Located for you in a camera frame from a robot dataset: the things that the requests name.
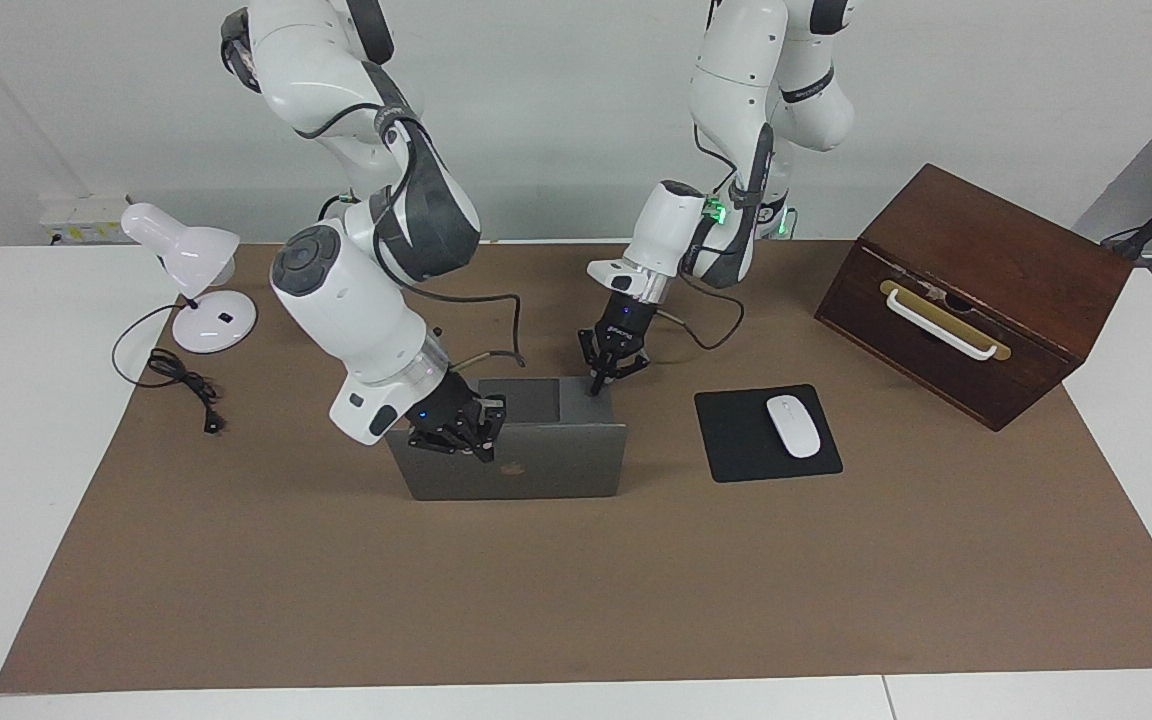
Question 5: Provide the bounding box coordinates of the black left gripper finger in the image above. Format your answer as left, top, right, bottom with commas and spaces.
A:
604, 348, 653, 393
577, 330, 610, 399

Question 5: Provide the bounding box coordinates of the grey aluminium laptop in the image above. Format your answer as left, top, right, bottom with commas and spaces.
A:
384, 377, 629, 501

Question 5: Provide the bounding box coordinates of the black mouse pad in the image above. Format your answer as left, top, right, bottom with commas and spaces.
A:
693, 384, 844, 484

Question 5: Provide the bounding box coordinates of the brown table mat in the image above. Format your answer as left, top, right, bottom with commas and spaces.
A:
0, 240, 1152, 694

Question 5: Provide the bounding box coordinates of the white computer mouse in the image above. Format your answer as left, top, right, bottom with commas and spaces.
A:
765, 395, 824, 460

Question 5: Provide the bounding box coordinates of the white desk lamp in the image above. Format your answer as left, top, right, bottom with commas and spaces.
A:
121, 203, 259, 355

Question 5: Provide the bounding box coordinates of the dark brown wooden box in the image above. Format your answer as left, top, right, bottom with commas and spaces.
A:
814, 163, 1135, 433

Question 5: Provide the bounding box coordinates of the white power strip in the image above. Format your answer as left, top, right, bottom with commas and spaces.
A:
40, 194, 133, 247

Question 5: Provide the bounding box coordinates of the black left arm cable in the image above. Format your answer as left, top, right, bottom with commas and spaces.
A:
654, 268, 747, 353

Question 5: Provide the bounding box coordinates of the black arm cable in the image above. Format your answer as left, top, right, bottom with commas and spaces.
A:
654, 268, 747, 353
291, 100, 527, 373

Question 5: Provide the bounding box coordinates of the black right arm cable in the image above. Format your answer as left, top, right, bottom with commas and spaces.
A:
291, 100, 527, 373

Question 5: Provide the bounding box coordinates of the black lamp power cable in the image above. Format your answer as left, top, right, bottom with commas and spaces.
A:
112, 303, 228, 436

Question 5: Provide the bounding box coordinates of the white box handle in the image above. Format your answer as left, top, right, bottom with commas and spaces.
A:
884, 288, 999, 361

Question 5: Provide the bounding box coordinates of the gold handle backing plate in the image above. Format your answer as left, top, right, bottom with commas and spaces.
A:
879, 280, 1013, 362

